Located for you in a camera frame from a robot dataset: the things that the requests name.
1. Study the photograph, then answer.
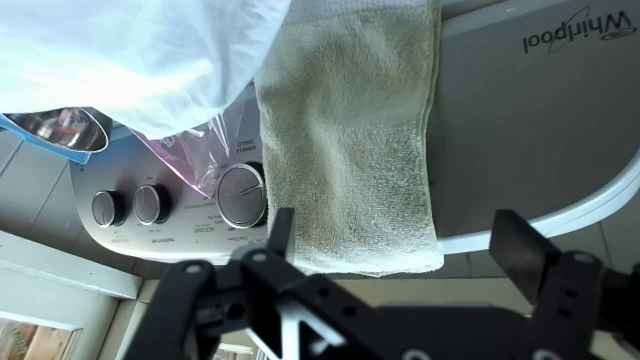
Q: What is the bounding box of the small silver washer knob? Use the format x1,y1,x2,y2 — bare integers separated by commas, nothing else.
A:
90,188,129,230
132,182,173,227

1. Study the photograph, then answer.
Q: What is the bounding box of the Whirlpool washing machine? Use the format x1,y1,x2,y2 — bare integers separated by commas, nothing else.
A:
67,0,640,266

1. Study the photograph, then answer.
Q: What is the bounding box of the blue-rimmed steel bowl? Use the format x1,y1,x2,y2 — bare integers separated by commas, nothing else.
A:
0,106,111,166

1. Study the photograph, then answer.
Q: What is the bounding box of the large silver washer dial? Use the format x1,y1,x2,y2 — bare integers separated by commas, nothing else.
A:
214,161,269,232

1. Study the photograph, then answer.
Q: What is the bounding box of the small cream terry towel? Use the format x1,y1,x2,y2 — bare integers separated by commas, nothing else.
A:
252,0,448,277

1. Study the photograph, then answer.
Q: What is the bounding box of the white wooden ledge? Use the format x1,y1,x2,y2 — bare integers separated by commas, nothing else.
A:
0,227,145,335

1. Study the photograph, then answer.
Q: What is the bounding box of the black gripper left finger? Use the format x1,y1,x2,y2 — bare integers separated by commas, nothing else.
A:
124,205,376,360

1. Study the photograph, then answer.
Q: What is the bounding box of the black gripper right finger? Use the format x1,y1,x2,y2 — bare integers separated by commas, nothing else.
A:
487,207,640,360

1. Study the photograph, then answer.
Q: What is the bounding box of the large white cloth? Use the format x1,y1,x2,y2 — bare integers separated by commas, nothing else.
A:
0,0,293,141

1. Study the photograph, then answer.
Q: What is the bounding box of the clear plastic bag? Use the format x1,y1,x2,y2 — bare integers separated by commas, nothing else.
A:
132,112,241,202

